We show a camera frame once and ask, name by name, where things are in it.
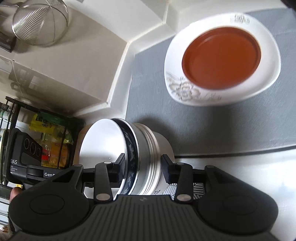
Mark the light blue ceramic bowl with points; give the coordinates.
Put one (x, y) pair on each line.
(158, 145)

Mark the white bowl blue rim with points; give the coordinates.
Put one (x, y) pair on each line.
(105, 141)

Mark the grey place mat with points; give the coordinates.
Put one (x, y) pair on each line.
(263, 122)

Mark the metal mesh strainer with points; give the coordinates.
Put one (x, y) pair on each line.
(41, 23)

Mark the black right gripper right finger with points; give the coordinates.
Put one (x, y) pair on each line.
(177, 173)

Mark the brown round plate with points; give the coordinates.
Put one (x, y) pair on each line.
(221, 58)

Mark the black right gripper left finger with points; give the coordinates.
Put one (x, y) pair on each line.
(105, 174)

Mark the black metal storage rack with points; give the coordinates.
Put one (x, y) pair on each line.
(19, 116)

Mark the yellow green snack bag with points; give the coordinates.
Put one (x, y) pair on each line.
(55, 140)

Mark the white illustrated cloth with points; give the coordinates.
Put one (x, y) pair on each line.
(196, 191)

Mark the person's left hand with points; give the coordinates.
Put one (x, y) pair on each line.
(14, 192)

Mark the large white floral plate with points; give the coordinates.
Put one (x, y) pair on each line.
(185, 92)

